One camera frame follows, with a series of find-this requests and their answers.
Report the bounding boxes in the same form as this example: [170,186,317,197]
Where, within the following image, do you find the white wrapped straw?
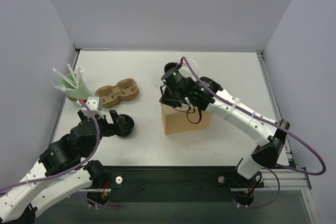
[75,66,83,88]
[52,85,66,91]
[52,67,77,88]
[67,64,78,87]

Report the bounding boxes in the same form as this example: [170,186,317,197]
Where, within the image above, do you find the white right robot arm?
[160,63,290,186]

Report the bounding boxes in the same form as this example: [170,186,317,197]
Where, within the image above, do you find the green straw holder cup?
[60,78,92,108]

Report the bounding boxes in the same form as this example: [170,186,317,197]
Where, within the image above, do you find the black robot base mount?
[86,165,265,209]

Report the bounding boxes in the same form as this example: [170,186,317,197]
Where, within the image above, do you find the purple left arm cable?
[0,100,121,210]

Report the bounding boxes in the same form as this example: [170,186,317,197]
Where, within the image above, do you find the stack of black cup lids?
[119,114,135,137]

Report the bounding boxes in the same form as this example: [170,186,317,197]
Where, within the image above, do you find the brown paper takeout bag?
[160,60,212,136]

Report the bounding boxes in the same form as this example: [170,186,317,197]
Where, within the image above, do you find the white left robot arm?
[1,109,134,223]

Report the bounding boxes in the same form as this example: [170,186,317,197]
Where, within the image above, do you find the stack of dark paper cups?
[164,62,181,73]

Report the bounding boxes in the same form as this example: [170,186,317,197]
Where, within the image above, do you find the brown pulp cup carrier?
[95,78,140,109]

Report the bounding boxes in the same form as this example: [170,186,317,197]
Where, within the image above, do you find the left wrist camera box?
[77,97,103,111]

